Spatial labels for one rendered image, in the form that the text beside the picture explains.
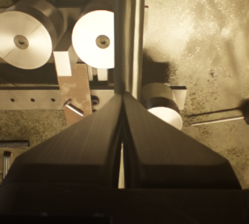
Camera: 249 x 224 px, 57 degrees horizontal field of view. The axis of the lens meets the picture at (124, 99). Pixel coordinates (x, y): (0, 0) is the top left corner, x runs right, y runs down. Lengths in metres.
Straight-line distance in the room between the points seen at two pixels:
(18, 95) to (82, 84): 0.10
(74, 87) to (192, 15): 0.16
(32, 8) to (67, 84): 0.08
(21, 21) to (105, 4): 0.07
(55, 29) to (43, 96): 0.10
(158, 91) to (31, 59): 0.13
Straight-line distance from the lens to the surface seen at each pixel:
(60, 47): 0.20
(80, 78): 0.23
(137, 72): 0.21
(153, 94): 0.25
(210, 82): 0.34
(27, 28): 0.20
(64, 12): 0.24
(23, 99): 0.31
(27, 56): 0.21
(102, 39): 0.20
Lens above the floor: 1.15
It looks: 54 degrees down
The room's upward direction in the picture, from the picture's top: 180 degrees counter-clockwise
